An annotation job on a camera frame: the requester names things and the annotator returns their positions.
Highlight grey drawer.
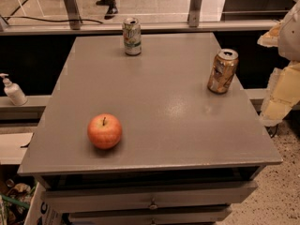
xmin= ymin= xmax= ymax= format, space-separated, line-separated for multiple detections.
xmin=41 ymin=181 xmax=258 ymax=213
xmin=69 ymin=205 xmax=232 ymax=225

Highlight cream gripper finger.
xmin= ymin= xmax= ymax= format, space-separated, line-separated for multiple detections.
xmin=257 ymin=22 xmax=281 ymax=48
xmin=260 ymin=61 xmax=300 ymax=127

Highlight metal railing post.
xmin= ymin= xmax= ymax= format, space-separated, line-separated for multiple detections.
xmin=63 ymin=0 xmax=82 ymax=30
xmin=187 ymin=0 xmax=203 ymax=27

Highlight white cardboard box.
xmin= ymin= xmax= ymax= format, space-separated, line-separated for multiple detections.
xmin=24 ymin=183 xmax=62 ymax=225

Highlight lower grey drawer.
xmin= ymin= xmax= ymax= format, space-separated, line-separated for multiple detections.
xmin=69 ymin=205 xmax=232 ymax=225

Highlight person's black shoes and legs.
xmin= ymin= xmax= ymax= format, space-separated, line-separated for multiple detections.
xmin=96 ymin=0 xmax=118 ymax=20

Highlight upper grey drawer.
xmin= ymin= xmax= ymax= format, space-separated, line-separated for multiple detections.
xmin=41 ymin=181 xmax=258 ymax=213

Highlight green white 7up can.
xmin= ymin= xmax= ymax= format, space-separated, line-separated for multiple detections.
xmin=122 ymin=18 xmax=142 ymax=55

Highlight left metal railing post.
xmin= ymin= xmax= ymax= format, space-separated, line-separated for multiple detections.
xmin=63 ymin=0 xmax=82 ymax=30

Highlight white pump dispenser bottle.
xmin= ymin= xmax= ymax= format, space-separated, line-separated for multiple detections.
xmin=0 ymin=73 xmax=27 ymax=106

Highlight right metal railing post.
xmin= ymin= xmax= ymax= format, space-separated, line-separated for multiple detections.
xmin=187 ymin=0 xmax=203 ymax=27

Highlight grey drawer cabinet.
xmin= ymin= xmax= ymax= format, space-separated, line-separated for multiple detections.
xmin=17 ymin=32 xmax=284 ymax=225

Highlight red yellow apple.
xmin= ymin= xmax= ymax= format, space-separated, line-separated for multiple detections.
xmin=87 ymin=113 xmax=122 ymax=150

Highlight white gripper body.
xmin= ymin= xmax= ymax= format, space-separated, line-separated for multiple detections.
xmin=277 ymin=1 xmax=300 ymax=61

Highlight gold brown soda can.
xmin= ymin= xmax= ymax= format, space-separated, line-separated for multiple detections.
xmin=207 ymin=49 xmax=239 ymax=94

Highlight black floor cable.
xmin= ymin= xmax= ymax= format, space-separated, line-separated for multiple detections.
xmin=0 ymin=14 xmax=104 ymax=25

